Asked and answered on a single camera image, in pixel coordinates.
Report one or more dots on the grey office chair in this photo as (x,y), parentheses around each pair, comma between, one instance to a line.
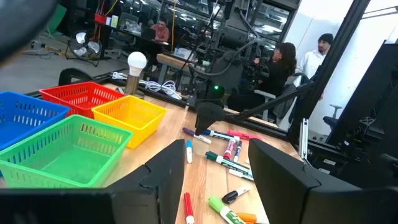
(264,95)
(331,121)

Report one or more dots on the wooden desk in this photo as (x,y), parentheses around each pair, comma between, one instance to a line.
(174,60)

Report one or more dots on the blue plastic basket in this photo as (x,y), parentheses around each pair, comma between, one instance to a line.
(25,124)

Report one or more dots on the yellow plastic basket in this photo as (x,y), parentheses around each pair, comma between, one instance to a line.
(130,115)

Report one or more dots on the black floor fan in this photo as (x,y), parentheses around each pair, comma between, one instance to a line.
(84,46)

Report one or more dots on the silver aluminium bracket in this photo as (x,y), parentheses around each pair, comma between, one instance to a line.
(303,138)

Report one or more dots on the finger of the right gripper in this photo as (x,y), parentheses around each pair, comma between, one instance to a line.
(207,124)
(199,126)

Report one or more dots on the person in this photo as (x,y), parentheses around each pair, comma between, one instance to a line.
(280,71)
(161,31)
(314,59)

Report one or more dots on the red bin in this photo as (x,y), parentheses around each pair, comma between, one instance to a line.
(100,18)

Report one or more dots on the dark green Expo marker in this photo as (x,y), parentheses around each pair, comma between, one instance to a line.
(227,161)

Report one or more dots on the orange cap white marker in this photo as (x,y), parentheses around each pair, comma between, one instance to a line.
(247,217)

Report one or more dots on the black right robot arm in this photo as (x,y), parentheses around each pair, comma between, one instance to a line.
(227,74)

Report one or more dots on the black arched bracket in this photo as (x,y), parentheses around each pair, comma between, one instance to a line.
(73,73)

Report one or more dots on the pink highlighter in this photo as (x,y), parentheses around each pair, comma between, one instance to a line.
(242,134)

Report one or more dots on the red plastic basket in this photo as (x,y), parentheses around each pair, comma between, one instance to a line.
(81,96)

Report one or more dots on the thin red marker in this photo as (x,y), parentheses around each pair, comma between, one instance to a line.
(188,207)

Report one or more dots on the large black panel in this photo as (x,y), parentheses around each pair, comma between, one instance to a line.
(367,109)

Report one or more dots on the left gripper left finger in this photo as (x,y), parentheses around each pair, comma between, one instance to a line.
(164,186)

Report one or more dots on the green plastic basket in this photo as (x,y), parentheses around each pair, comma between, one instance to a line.
(71,161)

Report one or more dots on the red Expo marker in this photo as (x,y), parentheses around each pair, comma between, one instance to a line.
(229,151)

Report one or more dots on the light green Expo marker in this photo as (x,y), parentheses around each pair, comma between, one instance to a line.
(222,208)

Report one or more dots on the blue Expo marker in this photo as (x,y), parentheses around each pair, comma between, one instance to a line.
(222,135)

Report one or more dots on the thin purple marker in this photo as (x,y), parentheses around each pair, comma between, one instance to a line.
(237,152)

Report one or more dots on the thin green marker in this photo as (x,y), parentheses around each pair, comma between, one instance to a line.
(241,174)

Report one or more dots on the blue cap white marker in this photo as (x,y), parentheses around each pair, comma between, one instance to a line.
(189,152)

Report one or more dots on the black cap white marker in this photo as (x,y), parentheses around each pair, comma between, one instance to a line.
(231,196)

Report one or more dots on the black aluminium table frame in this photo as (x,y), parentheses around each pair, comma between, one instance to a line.
(273,130)

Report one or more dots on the white bulb brass lamp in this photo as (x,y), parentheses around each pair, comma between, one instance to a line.
(136,62)

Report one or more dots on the purple cap white marker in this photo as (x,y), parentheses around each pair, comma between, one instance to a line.
(199,137)

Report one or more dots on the black laptop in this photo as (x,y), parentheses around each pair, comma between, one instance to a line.
(148,33)

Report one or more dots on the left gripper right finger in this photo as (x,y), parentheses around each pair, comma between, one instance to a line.
(280,186)

